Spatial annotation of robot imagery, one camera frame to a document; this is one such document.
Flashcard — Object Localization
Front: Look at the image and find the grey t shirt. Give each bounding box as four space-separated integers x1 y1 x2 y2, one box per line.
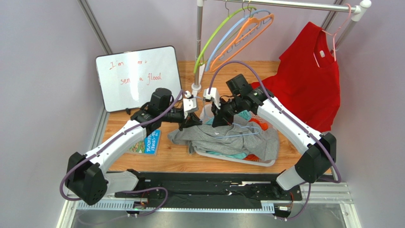
168 116 280 161

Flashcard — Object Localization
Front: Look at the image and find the light blue wire hanger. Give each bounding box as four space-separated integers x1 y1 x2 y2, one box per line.
193 96 260 140

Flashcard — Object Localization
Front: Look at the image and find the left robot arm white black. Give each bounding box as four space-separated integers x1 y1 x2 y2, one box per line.
59 88 202 205

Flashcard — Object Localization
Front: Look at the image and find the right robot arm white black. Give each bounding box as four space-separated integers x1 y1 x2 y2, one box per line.
203 74 337 190

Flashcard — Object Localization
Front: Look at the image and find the teal t shirt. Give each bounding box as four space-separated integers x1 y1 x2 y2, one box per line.
200 109 251 160

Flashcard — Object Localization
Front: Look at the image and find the orange t shirt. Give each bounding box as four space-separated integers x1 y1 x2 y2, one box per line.
244 118 269 162

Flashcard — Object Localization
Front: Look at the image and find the red t shirt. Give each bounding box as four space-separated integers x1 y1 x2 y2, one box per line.
262 22 341 132

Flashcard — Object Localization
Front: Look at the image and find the blue plastic notched hanger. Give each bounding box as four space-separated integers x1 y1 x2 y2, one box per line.
204 1 272 73

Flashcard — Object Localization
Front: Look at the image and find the orange hanger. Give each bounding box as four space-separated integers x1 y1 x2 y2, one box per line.
209 1 275 73

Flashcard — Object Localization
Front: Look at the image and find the green hanger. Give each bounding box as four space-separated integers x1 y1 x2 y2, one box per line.
193 0 257 76

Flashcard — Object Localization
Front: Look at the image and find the white plastic laundry basket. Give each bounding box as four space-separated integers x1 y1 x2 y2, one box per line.
196 104 275 167

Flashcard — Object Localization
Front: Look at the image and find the blue treehouse book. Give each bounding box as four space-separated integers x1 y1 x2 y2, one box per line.
126 130 161 156

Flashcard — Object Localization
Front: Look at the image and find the white dry-erase board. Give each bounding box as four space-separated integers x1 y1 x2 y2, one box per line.
95 46 182 113

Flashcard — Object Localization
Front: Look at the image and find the metal clothes rack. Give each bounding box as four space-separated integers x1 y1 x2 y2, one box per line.
191 0 372 95

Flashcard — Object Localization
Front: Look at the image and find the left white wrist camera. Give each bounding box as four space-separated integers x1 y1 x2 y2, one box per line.
183 91 198 119

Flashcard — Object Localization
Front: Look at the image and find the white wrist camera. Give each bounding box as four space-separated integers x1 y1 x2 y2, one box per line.
183 91 198 119
203 87 221 109

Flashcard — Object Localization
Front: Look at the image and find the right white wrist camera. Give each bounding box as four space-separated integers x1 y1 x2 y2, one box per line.
203 87 221 109

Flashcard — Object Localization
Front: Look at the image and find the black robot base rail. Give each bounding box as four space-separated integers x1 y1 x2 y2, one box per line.
115 172 303 217

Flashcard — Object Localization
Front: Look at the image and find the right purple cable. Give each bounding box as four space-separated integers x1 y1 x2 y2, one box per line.
207 60 342 184

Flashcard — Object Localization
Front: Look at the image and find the purple cable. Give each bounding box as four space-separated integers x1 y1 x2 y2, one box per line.
59 89 191 202
207 60 342 184

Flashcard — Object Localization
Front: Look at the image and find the pink wire hanger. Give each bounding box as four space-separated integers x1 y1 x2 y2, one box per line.
313 0 352 67

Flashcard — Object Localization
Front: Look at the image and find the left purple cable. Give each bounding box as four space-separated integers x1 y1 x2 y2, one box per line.
59 89 191 202

